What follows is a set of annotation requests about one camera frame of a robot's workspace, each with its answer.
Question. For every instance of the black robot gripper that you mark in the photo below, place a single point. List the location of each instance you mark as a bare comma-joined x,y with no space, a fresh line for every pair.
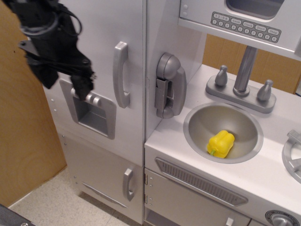
52,49

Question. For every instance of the silver fridge door handle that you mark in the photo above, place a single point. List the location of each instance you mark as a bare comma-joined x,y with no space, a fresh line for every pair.
120,56

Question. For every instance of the white fridge door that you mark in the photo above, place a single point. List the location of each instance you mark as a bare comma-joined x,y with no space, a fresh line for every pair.
90,57

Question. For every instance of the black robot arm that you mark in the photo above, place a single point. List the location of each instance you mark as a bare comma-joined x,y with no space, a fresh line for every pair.
35,13

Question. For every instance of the silver ice water dispenser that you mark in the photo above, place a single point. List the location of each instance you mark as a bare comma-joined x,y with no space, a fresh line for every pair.
96,113

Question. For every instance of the brown wooden board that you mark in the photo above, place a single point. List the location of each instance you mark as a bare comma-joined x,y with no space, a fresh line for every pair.
30,151

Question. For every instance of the white lower freezer door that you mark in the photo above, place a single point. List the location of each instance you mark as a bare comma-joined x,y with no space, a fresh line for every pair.
99,173

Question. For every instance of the silver round sink bowl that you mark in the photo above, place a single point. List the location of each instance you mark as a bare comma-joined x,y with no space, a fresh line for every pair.
205,121

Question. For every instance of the black case corner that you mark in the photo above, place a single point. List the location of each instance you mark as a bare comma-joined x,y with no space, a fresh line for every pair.
10,218

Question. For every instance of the yellow toy bell pepper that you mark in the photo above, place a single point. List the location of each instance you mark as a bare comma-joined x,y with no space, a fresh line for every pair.
220,144

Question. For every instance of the white toy kitchen cabinet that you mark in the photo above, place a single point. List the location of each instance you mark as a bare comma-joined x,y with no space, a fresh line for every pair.
263,179

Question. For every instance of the silver vent grille panel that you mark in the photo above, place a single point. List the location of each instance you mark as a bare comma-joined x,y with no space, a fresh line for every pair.
200,183

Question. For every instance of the silver toy faucet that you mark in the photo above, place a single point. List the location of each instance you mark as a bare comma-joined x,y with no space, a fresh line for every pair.
238,91

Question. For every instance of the toy microwave with keypad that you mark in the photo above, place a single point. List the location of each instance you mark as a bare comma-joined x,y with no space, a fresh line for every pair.
270,25

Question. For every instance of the brown cardboard backing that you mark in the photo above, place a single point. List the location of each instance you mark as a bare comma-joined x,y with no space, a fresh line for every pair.
283,71

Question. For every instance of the silver stove burner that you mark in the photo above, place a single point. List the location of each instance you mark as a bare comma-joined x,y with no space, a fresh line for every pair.
290,157

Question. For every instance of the silver oven knob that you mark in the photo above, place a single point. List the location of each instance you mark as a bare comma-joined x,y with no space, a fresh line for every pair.
280,218

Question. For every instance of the grey toy wall phone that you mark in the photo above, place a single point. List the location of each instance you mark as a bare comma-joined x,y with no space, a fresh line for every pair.
170,92

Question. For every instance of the silver lower door handle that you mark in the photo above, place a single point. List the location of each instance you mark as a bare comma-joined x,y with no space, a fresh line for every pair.
127,193

